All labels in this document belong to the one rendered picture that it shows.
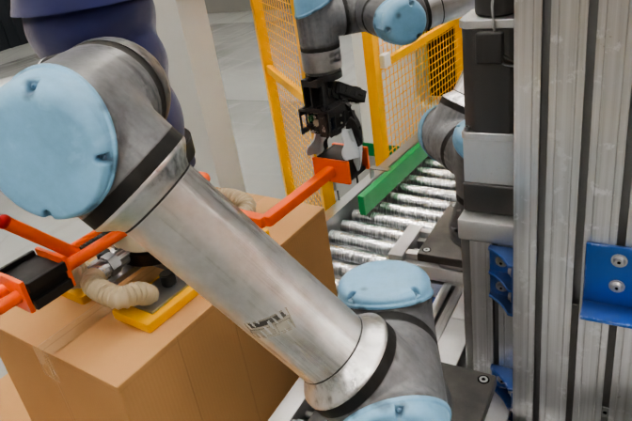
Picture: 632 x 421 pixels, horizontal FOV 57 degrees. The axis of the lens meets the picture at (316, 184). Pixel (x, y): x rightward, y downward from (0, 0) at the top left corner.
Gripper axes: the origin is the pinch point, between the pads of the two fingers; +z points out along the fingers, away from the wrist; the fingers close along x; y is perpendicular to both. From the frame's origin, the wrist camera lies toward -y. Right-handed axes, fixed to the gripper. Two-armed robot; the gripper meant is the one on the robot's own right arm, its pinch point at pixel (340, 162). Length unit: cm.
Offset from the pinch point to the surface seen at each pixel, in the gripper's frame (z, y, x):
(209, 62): 5, -84, -120
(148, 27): -33.9, 26.4, -17.1
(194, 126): 31, -74, -127
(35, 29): -37, 41, -25
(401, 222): 66, -83, -33
